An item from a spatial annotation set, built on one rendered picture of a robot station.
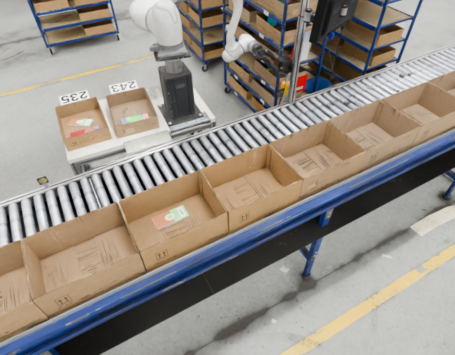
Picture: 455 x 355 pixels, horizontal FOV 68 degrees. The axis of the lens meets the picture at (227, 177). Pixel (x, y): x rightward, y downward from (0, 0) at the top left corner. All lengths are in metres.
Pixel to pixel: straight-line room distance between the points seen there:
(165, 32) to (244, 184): 0.99
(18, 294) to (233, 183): 1.06
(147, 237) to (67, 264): 0.35
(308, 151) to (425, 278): 1.30
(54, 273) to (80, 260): 0.11
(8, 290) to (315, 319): 1.71
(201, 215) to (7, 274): 0.85
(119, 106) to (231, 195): 1.27
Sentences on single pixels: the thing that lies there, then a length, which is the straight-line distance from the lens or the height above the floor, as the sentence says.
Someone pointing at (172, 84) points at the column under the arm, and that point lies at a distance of 2.27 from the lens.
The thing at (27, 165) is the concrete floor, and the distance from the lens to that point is 3.65.
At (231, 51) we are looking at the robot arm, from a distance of 2.81.
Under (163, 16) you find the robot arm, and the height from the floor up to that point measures 1.44.
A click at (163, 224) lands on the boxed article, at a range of 1.62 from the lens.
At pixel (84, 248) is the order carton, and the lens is 1.67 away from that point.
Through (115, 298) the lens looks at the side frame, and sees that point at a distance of 1.48.
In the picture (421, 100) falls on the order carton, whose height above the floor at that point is 0.93.
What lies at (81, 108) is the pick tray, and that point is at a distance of 2.66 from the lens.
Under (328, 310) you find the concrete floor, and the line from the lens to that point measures 2.45.
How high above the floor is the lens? 2.20
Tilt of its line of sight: 47 degrees down
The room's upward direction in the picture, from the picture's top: 1 degrees counter-clockwise
